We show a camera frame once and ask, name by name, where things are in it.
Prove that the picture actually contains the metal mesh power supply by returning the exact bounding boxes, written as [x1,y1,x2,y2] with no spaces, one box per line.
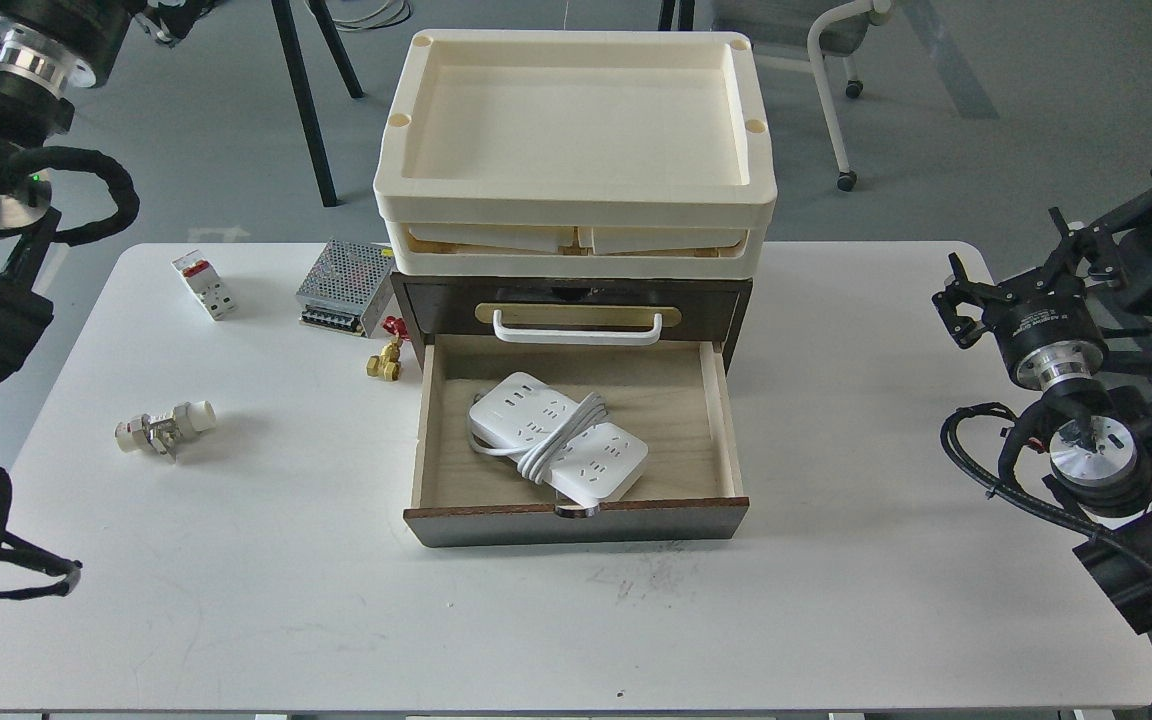
[296,240,396,338]

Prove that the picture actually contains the cream plastic stacked tray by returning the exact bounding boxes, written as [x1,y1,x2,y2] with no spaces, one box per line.
[374,29,776,281]

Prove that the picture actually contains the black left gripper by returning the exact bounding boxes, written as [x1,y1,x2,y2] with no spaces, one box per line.
[0,1,218,88]

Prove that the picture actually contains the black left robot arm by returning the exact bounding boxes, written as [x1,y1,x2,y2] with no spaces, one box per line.
[0,1,212,382]

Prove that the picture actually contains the white power strip with cable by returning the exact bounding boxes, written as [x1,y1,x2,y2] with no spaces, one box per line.
[467,372,647,509]

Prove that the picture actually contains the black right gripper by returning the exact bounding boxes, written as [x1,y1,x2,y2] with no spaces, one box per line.
[932,209,1126,391]

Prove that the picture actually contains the black table legs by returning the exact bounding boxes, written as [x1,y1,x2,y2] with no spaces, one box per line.
[271,0,367,209]

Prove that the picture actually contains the white drawer handle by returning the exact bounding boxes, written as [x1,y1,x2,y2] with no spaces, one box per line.
[492,310,664,347]

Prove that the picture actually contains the white plastic pipe fitting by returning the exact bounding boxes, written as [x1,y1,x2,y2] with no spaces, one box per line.
[115,401,218,462]

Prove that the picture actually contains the open wooden drawer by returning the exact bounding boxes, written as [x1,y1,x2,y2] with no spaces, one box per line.
[403,334,749,547]

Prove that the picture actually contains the white office chair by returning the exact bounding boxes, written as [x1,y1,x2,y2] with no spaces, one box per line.
[660,0,897,194]

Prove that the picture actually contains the white red circuit breaker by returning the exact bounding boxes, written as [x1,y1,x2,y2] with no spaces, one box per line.
[172,250,236,323]

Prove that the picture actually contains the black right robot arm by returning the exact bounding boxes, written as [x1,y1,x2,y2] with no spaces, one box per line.
[932,172,1152,717]

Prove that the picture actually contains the brass valve red handle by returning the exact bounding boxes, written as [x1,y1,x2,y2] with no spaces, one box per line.
[365,314,410,382]

